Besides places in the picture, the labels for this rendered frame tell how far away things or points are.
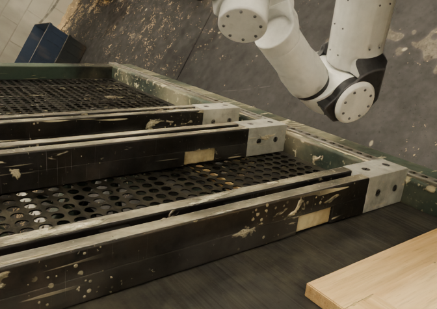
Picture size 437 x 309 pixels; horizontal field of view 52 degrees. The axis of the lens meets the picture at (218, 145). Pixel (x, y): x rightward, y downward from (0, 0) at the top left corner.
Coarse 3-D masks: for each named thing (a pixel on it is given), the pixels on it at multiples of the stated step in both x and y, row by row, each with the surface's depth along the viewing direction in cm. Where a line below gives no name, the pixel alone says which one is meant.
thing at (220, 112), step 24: (0, 120) 89; (24, 120) 90; (48, 120) 93; (72, 120) 96; (96, 120) 99; (120, 120) 103; (144, 120) 107; (168, 120) 111; (192, 120) 115; (216, 120) 120
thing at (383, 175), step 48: (240, 192) 66; (288, 192) 68; (336, 192) 73; (384, 192) 83; (0, 240) 47; (48, 240) 49; (96, 240) 49; (144, 240) 52; (192, 240) 57; (240, 240) 62; (0, 288) 43; (48, 288) 46; (96, 288) 50
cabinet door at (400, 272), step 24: (408, 240) 68; (432, 240) 69; (360, 264) 60; (384, 264) 61; (408, 264) 61; (432, 264) 62; (312, 288) 54; (336, 288) 54; (360, 288) 55; (384, 288) 55; (408, 288) 56; (432, 288) 57
